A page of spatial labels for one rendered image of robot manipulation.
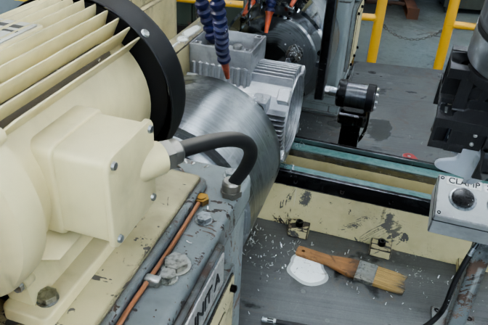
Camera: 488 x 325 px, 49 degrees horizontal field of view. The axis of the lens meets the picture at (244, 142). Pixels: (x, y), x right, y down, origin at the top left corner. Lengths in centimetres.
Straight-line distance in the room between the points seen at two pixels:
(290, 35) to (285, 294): 56
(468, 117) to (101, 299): 42
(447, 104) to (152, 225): 35
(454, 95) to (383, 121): 92
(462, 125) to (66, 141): 42
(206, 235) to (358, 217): 58
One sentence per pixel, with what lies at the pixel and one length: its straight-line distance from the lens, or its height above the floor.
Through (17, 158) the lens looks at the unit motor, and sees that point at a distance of 36.
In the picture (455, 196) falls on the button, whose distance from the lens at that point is 80.
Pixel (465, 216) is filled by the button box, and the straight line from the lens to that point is 79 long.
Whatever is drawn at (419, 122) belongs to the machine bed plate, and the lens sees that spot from 159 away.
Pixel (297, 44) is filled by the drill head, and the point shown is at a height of 108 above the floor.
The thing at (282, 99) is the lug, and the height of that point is 108.
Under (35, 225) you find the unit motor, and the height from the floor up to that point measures 128.
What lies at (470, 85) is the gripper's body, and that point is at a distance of 61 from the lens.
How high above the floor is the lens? 150
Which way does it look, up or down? 31 degrees down
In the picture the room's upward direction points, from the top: 3 degrees clockwise
